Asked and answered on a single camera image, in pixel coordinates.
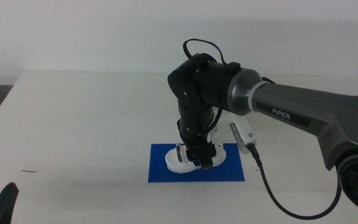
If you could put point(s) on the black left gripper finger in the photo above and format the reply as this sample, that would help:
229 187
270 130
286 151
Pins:
2 208

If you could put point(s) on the white toy shoe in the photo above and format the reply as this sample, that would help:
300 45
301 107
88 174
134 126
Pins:
174 162

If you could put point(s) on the blue rectangular mat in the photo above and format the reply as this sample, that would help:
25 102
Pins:
228 171

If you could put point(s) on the small dark thread scrap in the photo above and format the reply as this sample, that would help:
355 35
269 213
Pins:
28 171

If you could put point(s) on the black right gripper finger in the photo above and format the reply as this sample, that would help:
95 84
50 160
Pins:
207 161
191 155

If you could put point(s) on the grey right Piper arm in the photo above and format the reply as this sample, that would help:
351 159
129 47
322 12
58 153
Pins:
291 105

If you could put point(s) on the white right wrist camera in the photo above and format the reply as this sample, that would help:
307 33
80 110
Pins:
242 133

